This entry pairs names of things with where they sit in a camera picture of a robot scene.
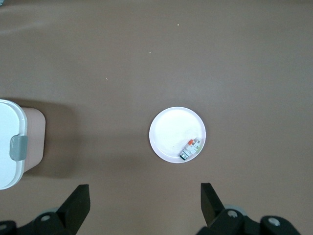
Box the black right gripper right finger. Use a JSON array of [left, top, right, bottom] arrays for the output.
[[197, 183, 260, 235]]

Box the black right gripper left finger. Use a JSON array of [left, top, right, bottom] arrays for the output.
[[26, 184, 91, 235]]

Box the white circuit breaker orange lever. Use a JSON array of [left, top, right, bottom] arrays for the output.
[[179, 139, 203, 161]]

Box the pink round plate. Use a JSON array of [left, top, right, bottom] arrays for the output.
[[149, 106, 206, 163]]

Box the white lidded storage box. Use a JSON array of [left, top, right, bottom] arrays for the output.
[[0, 98, 46, 190]]

